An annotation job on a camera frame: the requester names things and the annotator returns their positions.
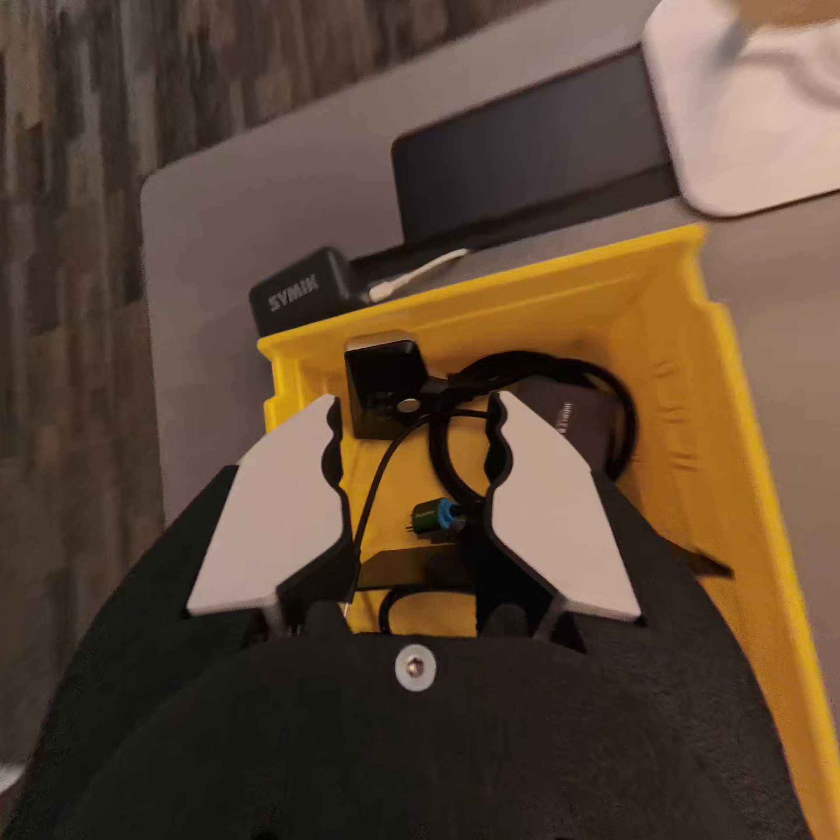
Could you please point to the yellow plastic bin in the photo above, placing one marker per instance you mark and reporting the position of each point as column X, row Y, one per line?
column 656, row 328

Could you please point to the black square adapter box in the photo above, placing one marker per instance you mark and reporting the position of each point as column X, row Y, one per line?
column 380, row 384

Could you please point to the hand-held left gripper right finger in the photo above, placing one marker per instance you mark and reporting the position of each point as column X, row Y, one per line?
column 558, row 518

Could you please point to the white monitor stand base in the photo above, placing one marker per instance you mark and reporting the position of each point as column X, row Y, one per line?
column 741, row 131

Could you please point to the black power adapter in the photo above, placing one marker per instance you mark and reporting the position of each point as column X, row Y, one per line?
column 302, row 292

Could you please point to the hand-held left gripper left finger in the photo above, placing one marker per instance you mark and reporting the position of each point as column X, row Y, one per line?
column 275, row 518

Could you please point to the small flat black box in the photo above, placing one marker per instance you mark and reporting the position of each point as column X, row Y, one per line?
column 407, row 565

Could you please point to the black rectangular adapter box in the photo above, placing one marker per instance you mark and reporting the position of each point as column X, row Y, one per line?
column 571, row 417

